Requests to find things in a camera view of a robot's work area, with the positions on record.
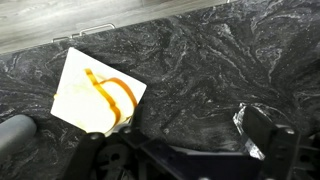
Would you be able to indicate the small round bread slice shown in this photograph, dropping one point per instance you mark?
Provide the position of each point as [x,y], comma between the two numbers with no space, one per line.
[123,96]

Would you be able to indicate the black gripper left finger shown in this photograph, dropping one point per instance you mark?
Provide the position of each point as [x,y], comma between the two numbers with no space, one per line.
[88,150]

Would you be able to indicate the silver metal water bottle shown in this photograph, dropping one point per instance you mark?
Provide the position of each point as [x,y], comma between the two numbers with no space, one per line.
[13,133]

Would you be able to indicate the large square bread slice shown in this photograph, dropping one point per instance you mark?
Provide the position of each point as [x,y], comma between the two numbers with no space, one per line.
[90,106]

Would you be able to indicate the white square plate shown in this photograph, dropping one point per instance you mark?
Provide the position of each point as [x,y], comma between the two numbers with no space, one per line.
[76,66]

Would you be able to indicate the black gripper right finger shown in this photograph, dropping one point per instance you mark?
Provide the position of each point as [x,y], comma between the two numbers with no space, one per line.
[266,140]

